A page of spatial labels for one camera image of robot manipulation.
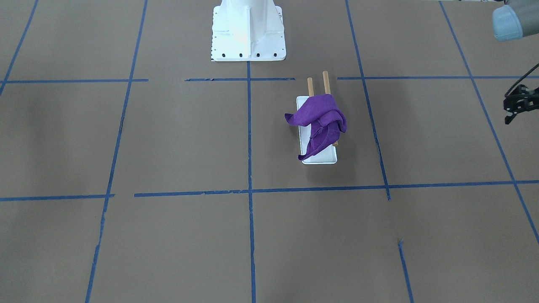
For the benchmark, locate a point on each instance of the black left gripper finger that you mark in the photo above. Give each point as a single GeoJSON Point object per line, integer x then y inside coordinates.
{"type": "Point", "coordinates": [520, 99]}

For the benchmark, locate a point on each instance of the purple microfiber towel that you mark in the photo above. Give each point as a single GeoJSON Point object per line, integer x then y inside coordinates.
{"type": "Point", "coordinates": [311, 113]}

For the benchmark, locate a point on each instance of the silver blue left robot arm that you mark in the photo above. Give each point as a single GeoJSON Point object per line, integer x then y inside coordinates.
{"type": "Point", "coordinates": [515, 20]}

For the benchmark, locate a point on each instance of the lower wooden rack rod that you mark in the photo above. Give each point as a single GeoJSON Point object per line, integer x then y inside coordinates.
{"type": "Point", "coordinates": [310, 86]}

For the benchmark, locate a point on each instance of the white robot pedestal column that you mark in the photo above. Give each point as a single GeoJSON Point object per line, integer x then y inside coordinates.
{"type": "Point", "coordinates": [248, 30]}

